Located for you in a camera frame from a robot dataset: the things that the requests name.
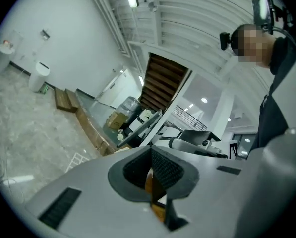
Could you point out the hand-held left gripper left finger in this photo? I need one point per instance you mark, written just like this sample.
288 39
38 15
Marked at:
88 190

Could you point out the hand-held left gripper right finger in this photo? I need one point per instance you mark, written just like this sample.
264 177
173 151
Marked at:
212 182

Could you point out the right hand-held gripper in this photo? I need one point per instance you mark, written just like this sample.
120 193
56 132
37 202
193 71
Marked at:
233 150

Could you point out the black railing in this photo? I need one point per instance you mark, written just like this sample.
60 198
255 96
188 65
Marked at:
192 119

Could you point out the brown wooden table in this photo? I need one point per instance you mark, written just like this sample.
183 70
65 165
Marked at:
149 185

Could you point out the white cup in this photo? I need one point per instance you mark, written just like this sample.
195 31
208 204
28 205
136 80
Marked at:
120 135

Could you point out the brown wooden staircase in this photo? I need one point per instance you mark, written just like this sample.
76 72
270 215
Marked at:
162 83

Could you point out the plastic-wrapped water jugs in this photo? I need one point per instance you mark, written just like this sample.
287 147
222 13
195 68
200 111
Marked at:
131 105

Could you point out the long wooden platform edge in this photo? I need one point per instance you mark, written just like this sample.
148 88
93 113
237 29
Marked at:
90 123

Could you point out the closed cardboard box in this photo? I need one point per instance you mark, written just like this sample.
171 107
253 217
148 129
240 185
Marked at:
116 120

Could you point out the person's black-clothed body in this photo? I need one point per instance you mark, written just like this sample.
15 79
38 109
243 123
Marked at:
271 118

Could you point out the white door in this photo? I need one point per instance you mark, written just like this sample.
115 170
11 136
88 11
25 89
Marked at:
114 88

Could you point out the wooden step block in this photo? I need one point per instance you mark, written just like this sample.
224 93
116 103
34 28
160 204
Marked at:
61 98
72 100

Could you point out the small green object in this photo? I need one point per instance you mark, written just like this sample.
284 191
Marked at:
43 89

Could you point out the round ceiling sensor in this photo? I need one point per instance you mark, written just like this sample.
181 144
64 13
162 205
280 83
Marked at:
153 7

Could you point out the small black camera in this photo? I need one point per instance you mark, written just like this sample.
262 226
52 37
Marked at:
224 41

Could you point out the black head-mounted camera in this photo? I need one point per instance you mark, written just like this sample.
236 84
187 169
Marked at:
264 11

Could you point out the white pedestal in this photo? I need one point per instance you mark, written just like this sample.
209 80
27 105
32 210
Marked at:
2 58

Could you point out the wall paper holder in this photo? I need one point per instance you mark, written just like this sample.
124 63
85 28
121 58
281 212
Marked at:
45 34

